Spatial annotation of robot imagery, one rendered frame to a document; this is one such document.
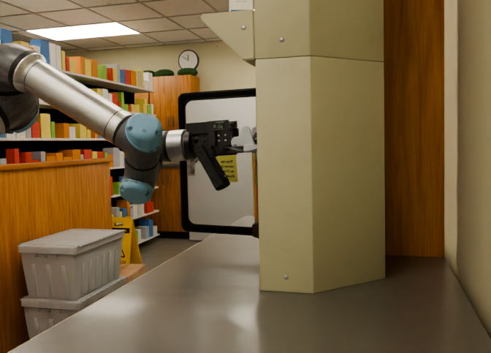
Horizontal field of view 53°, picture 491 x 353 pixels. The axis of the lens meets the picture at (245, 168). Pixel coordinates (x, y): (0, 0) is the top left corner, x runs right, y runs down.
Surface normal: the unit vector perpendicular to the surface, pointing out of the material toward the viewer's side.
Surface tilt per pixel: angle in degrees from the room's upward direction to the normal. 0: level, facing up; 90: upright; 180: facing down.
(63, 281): 96
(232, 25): 90
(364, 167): 90
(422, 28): 90
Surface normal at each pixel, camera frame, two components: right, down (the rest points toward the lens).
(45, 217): 0.97, 0.00
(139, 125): 0.21, -0.61
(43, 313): -0.24, 0.15
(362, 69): 0.50, 0.04
